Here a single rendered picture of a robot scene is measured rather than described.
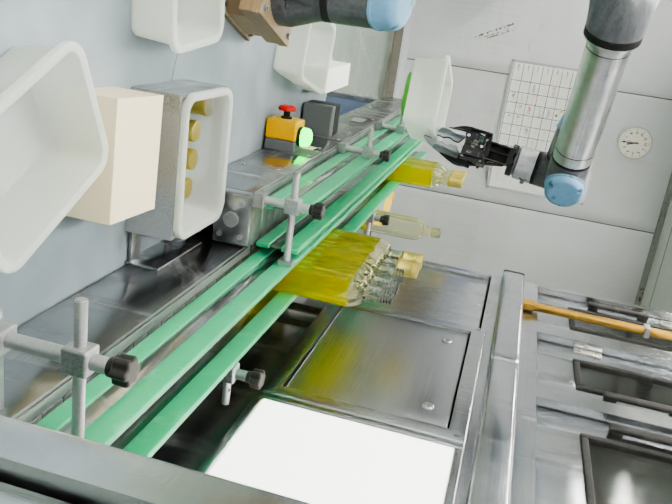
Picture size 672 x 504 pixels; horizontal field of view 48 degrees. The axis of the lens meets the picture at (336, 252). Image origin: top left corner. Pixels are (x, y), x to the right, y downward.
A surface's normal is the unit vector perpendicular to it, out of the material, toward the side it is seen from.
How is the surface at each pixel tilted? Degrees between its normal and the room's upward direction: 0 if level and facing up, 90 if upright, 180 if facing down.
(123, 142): 0
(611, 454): 90
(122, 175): 0
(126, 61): 0
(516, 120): 90
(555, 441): 90
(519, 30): 90
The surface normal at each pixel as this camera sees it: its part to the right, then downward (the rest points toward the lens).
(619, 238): -0.25, 0.28
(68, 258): 0.96, 0.21
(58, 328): 0.14, -0.94
